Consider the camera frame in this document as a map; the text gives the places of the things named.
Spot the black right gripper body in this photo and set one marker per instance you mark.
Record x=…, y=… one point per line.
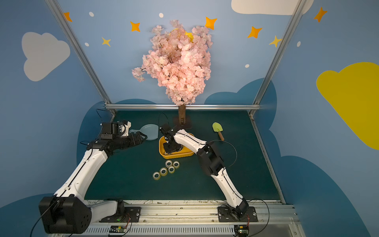
x=171, y=145

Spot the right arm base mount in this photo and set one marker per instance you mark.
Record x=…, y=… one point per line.
x=225, y=214

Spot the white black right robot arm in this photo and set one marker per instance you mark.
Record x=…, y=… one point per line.
x=211, y=163

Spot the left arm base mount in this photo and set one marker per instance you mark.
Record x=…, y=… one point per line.
x=124, y=212

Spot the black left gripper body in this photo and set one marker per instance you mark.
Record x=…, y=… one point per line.
x=135, y=138

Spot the green circuit board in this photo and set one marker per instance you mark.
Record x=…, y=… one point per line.
x=241, y=231
x=118, y=230

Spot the right green circuit board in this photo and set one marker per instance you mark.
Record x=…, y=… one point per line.
x=241, y=231

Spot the dark metal tree base plate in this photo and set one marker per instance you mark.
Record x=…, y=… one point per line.
x=187, y=123

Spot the transparent tape roll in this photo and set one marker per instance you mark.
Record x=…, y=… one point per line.
x=171, y=169
x=163, y=171
x=176, y=164
x=156, y=175
x=168, y=163

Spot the left green circuit board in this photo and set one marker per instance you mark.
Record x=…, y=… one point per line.
x=118, y=230

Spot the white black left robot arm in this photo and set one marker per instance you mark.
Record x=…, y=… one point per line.
x=65, y=212

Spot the pink blossom artificial tree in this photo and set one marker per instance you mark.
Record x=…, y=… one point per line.
x=180, y=61

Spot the yellow plastic storage box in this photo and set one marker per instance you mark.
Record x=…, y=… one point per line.
x=184, y=152

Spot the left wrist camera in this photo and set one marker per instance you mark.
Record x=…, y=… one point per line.
x=113, y=130

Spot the light blue plastic dustpan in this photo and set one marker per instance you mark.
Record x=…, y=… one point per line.
x=151, y=130

